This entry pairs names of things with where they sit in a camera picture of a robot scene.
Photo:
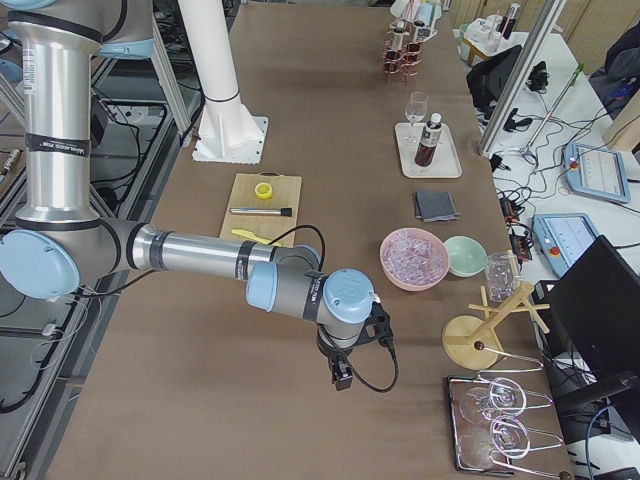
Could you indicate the cream plastic tray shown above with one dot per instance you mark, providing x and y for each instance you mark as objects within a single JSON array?
[{"x": 445, "y": 163}]

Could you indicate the black monitor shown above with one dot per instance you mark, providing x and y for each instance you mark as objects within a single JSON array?
[{"x": 597, "y": 303}]

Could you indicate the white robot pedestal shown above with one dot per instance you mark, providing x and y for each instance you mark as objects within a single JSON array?
[{"x": 227, "y": 132}]

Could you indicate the aluminium frame post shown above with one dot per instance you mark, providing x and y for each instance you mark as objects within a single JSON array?
[{"x": 543, "y": 26}]

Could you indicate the clear wine glass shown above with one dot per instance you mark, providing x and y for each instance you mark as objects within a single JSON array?
[{"x": 415, "y": 111}]

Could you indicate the blue teach pendant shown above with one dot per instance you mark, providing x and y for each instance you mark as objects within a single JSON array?
[
  {"x": 563, "y": 238},
  {"x": 596, "y": 172}
]

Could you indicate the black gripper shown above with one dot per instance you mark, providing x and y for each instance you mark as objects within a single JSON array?
[{"x": 334, "y": 354}]

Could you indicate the yellow plastic knife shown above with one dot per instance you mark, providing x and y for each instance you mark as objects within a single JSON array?
[{"x": 250, "y": 235}]

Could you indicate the pink bowl with ice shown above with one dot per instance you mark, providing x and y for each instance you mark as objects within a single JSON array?
[{"x": 413, "y": 259}]

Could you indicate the dark grey folded cloth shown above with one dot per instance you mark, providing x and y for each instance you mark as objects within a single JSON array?
[{"x": 433, "y": 206}]

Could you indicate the green bowl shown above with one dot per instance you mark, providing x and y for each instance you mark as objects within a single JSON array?
[{"x": 467, "y": 257}]

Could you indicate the bamboo cutting board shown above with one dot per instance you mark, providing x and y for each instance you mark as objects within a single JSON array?
[{"x": 285, "y": 194}]

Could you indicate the upside-down wine glass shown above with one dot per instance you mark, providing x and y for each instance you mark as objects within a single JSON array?
[
  {"x": 500, "y": 396},
  {"x": 503, "y": 438}
]

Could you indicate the copper wire bottle basket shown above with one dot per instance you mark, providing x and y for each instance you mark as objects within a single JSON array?
[{"x": 403, "y": 42}]

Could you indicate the silver knife black handle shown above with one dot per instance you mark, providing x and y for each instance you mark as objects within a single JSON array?
[{"x": 252, "y": 211}]

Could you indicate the metal tray with glasses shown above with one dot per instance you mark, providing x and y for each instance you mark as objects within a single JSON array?
[{"x": 456, "y": 387}]

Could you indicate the wooden cup tree stand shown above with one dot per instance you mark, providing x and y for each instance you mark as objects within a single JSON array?
[{"x": 471, "y": 342}]

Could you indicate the clear glass tumbler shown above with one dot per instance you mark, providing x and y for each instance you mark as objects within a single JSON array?
[{"x": 500, "y": 277}]

